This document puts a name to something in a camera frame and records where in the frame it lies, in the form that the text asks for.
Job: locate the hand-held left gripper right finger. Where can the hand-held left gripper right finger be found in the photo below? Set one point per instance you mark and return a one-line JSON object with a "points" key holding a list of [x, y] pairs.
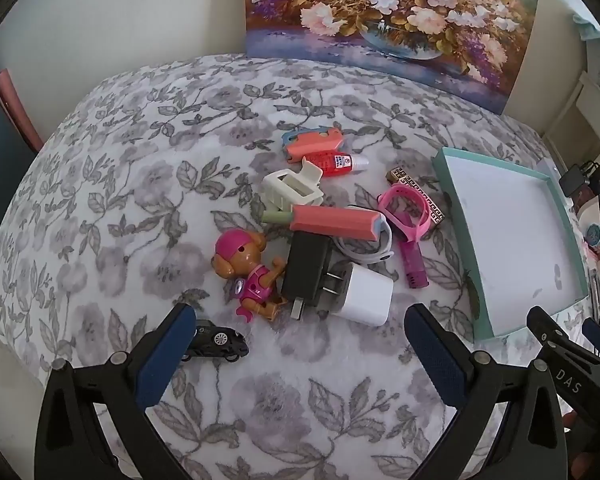
{"points": [[440, 355]]}

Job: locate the gold patterned small box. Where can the gold patterned small box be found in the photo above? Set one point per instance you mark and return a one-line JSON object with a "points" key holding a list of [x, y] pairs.
{"points": [[414, 180]]}

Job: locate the short orange blue toy knife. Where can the short orange blue toy knife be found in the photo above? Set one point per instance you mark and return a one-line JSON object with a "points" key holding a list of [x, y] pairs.
{"points": [[312, 144]]}

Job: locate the teal shallow box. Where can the teal shallow box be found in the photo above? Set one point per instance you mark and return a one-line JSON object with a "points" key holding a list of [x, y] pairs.
{"points": [[510, 240]]}

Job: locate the pink panel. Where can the pink panel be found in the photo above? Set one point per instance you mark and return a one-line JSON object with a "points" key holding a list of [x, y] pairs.
{"points": [[17, 110]]}

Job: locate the white charger plug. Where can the white charger plug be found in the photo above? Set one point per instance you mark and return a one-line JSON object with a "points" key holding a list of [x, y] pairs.
{"points": [[365, 295]]}

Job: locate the cream hair claw clip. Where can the cream hair claw clip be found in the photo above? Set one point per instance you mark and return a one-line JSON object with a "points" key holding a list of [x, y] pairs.
{"points": [[290, 185]]}

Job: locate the floral canvas painting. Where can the floral canvas painting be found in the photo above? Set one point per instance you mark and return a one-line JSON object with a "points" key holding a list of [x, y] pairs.
{"points": [[380, 10]]}

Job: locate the black charger plug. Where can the black charger plug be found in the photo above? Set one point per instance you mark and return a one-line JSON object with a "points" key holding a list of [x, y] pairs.
{"points": [[305, 270]]}

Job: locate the white shelf unit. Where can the white shelf unit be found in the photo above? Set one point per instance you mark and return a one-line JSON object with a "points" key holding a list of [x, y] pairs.
{"points": [[585, 110]]}

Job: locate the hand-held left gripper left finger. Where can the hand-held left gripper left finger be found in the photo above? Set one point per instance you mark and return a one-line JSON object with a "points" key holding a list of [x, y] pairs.
{"points": [[165, 355]]}

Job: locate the black toy car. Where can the black toy car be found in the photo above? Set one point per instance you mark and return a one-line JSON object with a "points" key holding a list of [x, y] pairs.
{"points": [[215, 340]]}

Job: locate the pink puppy toy figure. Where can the pink puppy toy figure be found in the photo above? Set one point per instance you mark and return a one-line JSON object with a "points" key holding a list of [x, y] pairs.
{"points": [[237, 250]]}

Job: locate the teal cloth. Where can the teal cloth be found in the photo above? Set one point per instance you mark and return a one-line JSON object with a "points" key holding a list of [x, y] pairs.
{"points": [[590, 25]]}

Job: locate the dark panel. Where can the dark panel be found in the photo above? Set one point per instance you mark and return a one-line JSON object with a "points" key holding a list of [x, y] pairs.
{"points": [[0, 160]]}

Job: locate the black power adapter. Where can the black power adapter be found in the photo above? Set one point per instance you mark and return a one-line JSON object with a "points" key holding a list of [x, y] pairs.
{"points": [[572, 180]]}

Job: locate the white power strip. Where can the white power strip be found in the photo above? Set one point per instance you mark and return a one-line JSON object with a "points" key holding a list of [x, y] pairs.
{"points": [[547, 167]]}

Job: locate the grey floral blanket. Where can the grey floral blanket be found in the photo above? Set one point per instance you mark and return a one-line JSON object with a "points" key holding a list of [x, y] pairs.
{"points": [[130, 185]]}

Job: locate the red glue bottle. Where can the red glue bottle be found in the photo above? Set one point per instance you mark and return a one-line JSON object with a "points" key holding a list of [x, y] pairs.
{"points": [[332, 162]]}

